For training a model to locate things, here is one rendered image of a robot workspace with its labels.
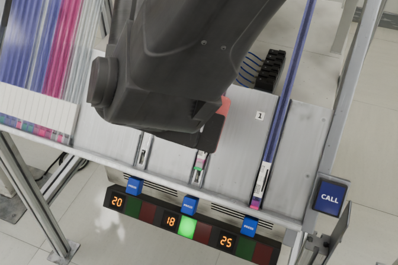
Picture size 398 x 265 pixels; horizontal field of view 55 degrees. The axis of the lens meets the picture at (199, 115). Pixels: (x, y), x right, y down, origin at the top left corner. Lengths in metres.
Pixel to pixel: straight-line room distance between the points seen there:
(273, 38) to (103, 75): 0.98
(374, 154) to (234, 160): 1.21
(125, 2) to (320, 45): 0.92
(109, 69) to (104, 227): 1.26
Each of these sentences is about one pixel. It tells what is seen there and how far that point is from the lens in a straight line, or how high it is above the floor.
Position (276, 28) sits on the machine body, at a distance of 1.26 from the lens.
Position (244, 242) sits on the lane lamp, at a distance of 0.70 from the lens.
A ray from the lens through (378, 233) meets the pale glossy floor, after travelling 1.58.
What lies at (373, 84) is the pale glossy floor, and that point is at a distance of 2.16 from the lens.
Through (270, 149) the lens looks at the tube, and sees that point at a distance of 0.63.
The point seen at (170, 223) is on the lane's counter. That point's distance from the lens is 0.72.
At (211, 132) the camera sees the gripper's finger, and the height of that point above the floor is 0.96.
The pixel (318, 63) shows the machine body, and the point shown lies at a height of 0.62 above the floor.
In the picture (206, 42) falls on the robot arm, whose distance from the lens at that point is 0.20.
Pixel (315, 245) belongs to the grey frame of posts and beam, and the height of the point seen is 0.64.
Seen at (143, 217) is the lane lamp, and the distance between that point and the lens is 0.74.
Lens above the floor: 1.29
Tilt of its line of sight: 46 degrees down
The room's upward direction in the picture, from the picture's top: straight up
